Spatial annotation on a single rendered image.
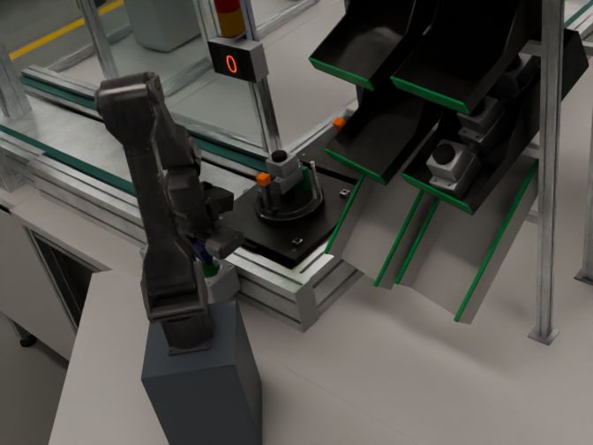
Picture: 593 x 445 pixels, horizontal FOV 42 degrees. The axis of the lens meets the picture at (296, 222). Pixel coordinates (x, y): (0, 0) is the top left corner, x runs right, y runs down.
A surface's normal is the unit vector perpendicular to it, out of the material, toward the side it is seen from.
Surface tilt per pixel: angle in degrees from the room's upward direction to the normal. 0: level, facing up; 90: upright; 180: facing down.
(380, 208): 45
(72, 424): 0
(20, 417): 0
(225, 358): 0
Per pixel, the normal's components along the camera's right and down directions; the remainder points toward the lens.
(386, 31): -0.48, -0.50
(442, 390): -0.17, -0.78
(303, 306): 0.74, 0.30
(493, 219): -0.66, -0.22
